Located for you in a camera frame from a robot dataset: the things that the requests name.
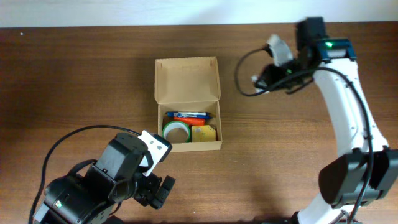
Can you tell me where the orange lighter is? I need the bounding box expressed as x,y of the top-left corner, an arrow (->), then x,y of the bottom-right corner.
174,117 -> 206,126

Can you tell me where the green tape roll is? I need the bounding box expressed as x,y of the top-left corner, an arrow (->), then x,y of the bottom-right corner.
162,121 -> 191,144

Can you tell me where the yellow sticky note pad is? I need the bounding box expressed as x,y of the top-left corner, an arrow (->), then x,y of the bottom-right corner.
191,125 -> 216,142

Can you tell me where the blue whiteboard marker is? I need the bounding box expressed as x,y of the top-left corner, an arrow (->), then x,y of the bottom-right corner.
166,111 -> 208,117

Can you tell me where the blue ballpoint pen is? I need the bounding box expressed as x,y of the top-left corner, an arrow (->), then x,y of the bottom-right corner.
176,115 -> 212,119

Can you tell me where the small white blue box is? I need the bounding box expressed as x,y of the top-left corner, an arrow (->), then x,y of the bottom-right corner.
251,74 -> 269,94

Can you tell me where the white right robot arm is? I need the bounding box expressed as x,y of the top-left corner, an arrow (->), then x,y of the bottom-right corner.
252,35 -> 397,223

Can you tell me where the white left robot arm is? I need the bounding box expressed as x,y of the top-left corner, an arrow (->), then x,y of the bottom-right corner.
28,159 -> 175,224

